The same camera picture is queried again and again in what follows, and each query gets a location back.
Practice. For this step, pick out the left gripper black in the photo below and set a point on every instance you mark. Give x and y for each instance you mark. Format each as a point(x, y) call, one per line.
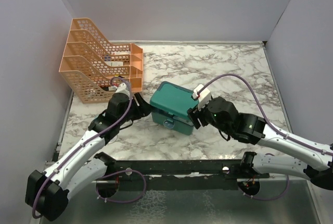
point(144, 108)

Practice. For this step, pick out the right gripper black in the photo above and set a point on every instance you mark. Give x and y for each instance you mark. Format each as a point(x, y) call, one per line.
point(194, 115)

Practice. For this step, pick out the green medicine box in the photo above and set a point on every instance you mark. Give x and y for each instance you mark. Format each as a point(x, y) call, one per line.
point(170, 104)

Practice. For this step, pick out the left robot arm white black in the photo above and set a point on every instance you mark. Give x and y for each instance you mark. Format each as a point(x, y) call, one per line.
point(48, 192)

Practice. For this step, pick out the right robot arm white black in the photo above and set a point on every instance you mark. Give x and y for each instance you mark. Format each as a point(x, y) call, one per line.
point(302, 158)

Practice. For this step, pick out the orange plastic file organizer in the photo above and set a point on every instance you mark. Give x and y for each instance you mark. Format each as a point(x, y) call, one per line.
point(90, 61)

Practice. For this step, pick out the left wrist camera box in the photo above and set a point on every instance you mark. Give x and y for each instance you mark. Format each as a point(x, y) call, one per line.
point(122, 88)

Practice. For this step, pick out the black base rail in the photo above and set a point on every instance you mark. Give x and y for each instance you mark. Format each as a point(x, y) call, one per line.
point(169, 175)

